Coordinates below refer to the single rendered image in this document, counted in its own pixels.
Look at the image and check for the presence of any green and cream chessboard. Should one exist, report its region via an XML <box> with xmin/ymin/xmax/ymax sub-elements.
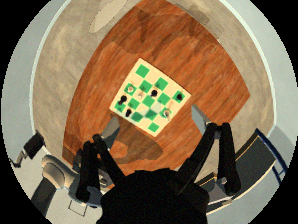
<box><xmin>109</xmin><ymin>58</ymin><xmax>191</xmax><ymax>137</ymax></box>

